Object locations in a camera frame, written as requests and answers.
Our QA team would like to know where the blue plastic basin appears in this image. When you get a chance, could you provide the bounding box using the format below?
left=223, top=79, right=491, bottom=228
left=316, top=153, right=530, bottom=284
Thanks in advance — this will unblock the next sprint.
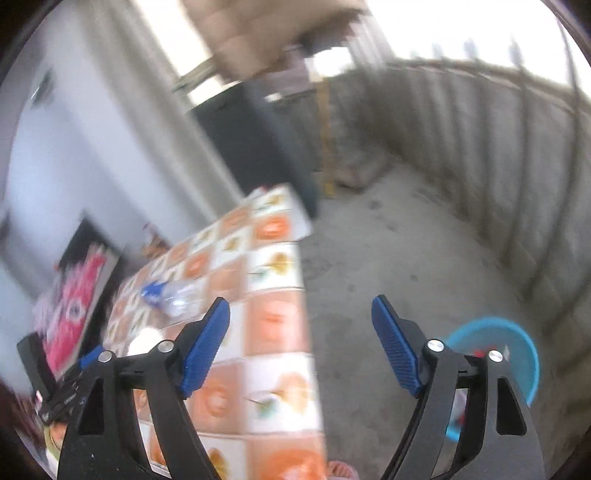
left=443, top=316, right=540, bottom=441

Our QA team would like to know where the grey curtain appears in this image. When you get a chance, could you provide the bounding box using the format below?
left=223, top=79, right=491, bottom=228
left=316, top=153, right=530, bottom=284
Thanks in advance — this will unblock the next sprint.
left=83, top=0, right=245, bottom=222

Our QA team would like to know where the dark grey cabinet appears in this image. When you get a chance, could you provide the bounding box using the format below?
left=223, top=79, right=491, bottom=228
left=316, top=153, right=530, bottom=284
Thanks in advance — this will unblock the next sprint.
left=191, top=78, right=321, bottom=220

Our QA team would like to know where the clear plastic bottle blue cap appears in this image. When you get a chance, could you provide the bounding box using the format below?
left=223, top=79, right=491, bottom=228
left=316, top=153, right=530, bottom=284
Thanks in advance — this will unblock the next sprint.
left=141, top=279, right=208, bottom=319

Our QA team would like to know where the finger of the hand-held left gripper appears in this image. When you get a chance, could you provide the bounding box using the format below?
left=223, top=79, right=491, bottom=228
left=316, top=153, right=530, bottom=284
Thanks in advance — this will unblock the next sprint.
left=78, top=344, right=108, bottom=371

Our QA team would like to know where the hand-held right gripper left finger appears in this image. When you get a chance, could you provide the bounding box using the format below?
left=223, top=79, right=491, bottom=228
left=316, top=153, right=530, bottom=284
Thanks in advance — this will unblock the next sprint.
left=58, top=298, right=230, bottom=480

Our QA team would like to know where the crumpled white plastic bag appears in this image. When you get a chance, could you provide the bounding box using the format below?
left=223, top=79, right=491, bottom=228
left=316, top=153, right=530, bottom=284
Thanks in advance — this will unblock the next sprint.
left=127, top=327, right=163, bottom=357

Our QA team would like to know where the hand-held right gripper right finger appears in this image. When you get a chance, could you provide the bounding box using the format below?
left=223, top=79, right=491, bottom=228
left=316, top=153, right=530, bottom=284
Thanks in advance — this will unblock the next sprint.
left=372, top=295, right=548, bottom=480

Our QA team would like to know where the pink floral blanket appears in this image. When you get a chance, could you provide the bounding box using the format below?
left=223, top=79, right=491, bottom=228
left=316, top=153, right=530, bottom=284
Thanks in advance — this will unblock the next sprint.
left=33, top=247, right=109, bottom=377

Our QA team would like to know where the yellow broom handle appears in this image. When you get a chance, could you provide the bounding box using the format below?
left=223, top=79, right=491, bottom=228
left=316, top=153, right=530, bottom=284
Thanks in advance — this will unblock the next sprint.
left=316, top=76, right=337, bottom=199

